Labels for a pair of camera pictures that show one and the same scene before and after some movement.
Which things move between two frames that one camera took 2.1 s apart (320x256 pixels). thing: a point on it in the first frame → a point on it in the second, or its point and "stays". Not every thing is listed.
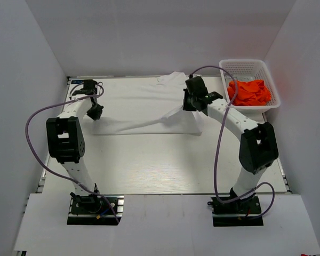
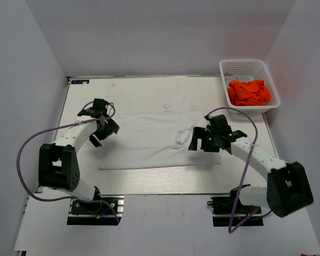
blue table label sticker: (77, 81) stays
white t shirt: (154, 106) → (157, 135)
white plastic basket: (256, 88) stays
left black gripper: (96, 115) → (111, 127)
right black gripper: (186, 106) → (199, 133)
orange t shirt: (252, 93) stays
